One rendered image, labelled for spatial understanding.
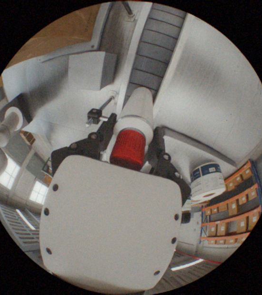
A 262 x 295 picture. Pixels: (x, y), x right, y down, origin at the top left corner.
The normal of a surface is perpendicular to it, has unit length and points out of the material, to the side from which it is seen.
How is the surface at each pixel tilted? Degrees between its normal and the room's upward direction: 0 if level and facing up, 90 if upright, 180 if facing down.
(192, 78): 0
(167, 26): 0
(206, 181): 90
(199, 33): 0
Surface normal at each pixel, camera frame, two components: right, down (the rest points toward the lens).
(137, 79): -0.18, 0.75
